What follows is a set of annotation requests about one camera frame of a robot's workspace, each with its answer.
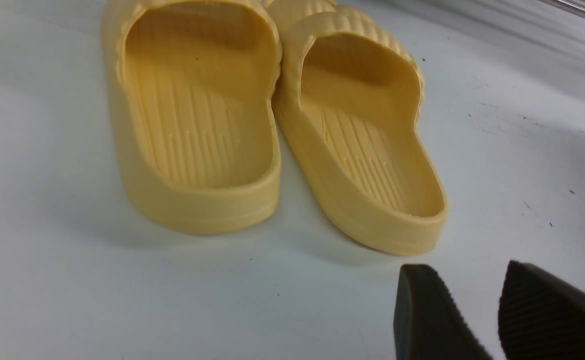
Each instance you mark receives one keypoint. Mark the left yellow rubber slipper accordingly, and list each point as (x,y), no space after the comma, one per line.
(190,84)

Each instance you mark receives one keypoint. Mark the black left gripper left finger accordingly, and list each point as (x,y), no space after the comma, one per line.
(427,323)

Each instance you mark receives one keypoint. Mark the right yellow rubber slipper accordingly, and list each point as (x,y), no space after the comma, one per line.
(348,102)

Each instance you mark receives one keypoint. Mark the yellow rubber slipper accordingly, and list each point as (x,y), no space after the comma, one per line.
(348,102)
(190,84)

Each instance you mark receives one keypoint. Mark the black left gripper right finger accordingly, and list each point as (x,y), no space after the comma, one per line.
(540,316)

